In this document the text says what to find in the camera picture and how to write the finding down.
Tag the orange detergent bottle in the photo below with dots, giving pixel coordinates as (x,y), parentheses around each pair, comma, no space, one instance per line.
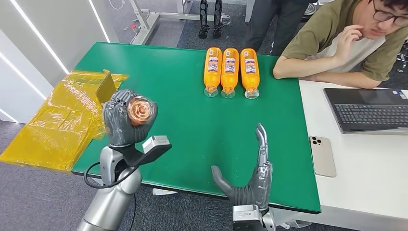
(229,68)
(250,70)
(139,111)
(213,68)

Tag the standing person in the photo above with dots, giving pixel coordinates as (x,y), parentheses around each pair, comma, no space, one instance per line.
(264,22)

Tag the white metal stand frame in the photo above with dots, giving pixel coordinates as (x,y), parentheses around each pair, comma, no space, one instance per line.
(149,22)

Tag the seated person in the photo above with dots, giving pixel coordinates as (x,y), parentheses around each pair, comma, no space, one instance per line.
(318,41)

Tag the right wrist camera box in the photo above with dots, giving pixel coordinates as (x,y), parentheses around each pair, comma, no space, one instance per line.
(247,216)

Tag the person's eyeglasses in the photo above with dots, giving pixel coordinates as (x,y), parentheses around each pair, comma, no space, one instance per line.
(382,16)

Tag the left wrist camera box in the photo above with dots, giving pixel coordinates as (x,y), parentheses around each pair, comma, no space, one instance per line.
(156,143)

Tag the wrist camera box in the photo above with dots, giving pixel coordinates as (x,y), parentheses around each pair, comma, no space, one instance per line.
(156,143)
(247,216)

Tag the black robot leg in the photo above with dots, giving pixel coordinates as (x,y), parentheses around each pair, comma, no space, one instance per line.
(203,19)
(218,19)

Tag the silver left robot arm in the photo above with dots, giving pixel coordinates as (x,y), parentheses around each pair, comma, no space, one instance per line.
(108,204)

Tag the chrome chair base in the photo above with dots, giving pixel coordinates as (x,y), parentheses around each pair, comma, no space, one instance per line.
(402,59)

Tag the white desk leg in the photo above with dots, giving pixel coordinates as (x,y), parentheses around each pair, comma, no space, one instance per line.
(293,223)

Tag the beige smartphone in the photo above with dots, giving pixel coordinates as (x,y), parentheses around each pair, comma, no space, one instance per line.
(322,156)

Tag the yellow plastic-wrapped flat carton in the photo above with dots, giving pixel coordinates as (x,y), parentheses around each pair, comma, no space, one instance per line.
(57,127)

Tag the dark grey laptop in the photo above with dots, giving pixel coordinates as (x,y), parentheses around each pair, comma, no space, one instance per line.
(369,114)

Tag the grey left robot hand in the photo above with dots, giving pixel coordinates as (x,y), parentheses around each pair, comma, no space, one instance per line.
(121,134)

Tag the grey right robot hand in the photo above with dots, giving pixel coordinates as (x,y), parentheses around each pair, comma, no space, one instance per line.
(255,191)

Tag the green table mat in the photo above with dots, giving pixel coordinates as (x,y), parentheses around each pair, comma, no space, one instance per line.
(191,127)

